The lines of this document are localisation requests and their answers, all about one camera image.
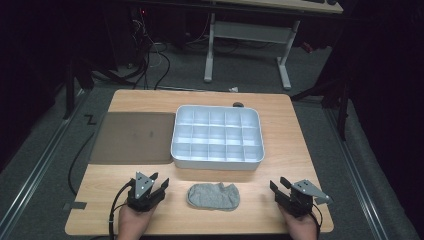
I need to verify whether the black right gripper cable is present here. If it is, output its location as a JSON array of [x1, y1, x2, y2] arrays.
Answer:
[[311, 203, 324, 240]]

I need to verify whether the metal floor rail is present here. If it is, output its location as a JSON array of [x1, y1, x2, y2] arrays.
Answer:
[[324, 108, 390, 240], [0, 88, 88, 234]]

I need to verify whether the person's left hand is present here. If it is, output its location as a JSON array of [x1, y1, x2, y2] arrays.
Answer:
[[117, 203, 158, 240]]

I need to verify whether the tangle of cables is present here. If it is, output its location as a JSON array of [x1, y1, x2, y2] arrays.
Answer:
[[129, 8, 173, 91]]

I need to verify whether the white-legged desk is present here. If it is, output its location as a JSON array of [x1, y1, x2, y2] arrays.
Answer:
[[203, 0, 344, 91]]

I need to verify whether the person's right hand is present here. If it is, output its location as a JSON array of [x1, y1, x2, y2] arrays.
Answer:
[[278, 204, 320, 240]]

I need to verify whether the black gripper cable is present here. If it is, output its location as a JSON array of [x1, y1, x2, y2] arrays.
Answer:
[[311, 203, 324, 240], [107, 181, 135, 240]]

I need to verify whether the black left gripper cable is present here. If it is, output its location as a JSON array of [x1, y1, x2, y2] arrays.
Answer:
[[107, 181, 135, 240]]

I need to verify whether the black stand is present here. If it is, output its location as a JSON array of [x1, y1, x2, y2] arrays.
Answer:
[[62, 58, 77, 121]]

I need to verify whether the black floor cable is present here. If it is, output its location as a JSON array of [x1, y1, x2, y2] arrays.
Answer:
[[67, 132, 96, 197]]

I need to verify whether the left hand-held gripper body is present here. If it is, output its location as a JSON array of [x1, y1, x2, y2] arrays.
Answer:
[[126, 171, 167, 213]]

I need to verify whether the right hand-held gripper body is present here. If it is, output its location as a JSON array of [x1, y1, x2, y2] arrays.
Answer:
[[274, 179, 334, 219]]

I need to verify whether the white compartment box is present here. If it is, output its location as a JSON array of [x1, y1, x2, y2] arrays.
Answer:
[[170, 104, 266, 172]]

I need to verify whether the brown mat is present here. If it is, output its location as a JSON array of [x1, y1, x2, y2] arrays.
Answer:
[[88, 111, 177, 166]]

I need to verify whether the grey sock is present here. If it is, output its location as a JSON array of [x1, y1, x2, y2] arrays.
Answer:
[[186, 181, 241, 212]]

